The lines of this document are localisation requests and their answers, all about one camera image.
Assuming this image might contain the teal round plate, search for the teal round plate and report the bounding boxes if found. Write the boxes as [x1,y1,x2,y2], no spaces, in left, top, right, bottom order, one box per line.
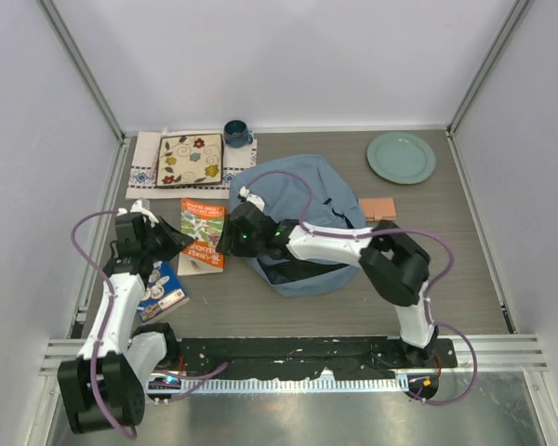
[366,132,436,185]

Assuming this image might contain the blue fabric backpack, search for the blue fabric backpack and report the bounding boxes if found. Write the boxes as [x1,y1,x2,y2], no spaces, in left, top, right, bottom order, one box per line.
[229,154,366,297]

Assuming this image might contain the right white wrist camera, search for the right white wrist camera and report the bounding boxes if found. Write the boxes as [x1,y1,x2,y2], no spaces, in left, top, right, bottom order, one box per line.
[238,187,265,212]

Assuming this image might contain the white patterned cloth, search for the white patterned cloth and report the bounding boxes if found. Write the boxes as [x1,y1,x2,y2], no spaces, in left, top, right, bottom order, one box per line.
[126,131,258,199]

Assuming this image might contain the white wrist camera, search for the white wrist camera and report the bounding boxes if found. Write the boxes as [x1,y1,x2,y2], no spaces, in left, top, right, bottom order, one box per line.
[238,187,265,212]
[116,198,160,228]

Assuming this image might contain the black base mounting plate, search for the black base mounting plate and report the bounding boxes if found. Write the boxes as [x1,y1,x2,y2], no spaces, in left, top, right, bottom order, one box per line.
[156,336,458,381]

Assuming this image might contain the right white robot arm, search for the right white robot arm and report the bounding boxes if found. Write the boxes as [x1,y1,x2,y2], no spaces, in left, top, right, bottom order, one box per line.
[217,203,438,367]

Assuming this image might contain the dark blue ceramic mug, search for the dark blue ceramic mug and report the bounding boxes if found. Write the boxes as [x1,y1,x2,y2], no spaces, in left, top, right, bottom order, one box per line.
[223,120,254,149]

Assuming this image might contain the blue cartoon book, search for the blue cartoon book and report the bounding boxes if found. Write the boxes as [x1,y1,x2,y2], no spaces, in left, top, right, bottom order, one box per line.
[137,261,189,324]

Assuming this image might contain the floral square tile plate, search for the floral square tile plate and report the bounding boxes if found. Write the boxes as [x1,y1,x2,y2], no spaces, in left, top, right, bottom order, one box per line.
[155,134,223,189]

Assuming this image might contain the white slotted cable duct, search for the white slotted cable duct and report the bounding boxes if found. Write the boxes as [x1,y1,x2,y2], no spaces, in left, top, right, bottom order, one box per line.
[195,374,408,395]

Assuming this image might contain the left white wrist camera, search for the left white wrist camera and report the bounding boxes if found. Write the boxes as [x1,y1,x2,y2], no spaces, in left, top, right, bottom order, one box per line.
[116,198,160,228]

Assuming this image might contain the orange treehouse book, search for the orange treehouse book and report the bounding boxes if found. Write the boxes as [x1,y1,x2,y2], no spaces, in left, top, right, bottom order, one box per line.
[178,198,226,276]

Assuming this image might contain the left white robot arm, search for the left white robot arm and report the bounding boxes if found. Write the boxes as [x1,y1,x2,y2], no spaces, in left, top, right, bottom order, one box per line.
[57,209,193,439]

